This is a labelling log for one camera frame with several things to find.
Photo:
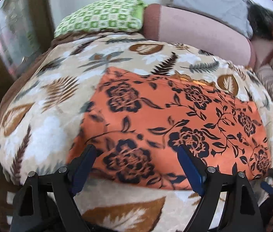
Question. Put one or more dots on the green white patterned pillow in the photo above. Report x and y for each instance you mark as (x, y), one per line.
(112, 15)

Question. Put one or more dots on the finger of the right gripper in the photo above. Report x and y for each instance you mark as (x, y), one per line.
(267, 188)

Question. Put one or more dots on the black fur garment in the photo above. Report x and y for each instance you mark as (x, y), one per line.
(261, 20)

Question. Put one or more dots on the stained glass wooden door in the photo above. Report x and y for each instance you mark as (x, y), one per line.
(26, 31)

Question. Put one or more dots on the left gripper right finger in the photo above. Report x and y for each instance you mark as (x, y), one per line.
(227, 202)

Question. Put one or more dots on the beige leaf pattern blanket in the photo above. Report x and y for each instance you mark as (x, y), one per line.
(40, 117)

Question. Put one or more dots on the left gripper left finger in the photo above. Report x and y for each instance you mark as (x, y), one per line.
(46, 202)

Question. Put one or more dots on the orange black floral blouse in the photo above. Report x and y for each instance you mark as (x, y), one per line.
(138, 124)

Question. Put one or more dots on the grey pillow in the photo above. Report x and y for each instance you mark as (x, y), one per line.
(232, 13)

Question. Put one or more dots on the pink bolster cushion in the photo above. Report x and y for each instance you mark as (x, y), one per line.
(170, 25)

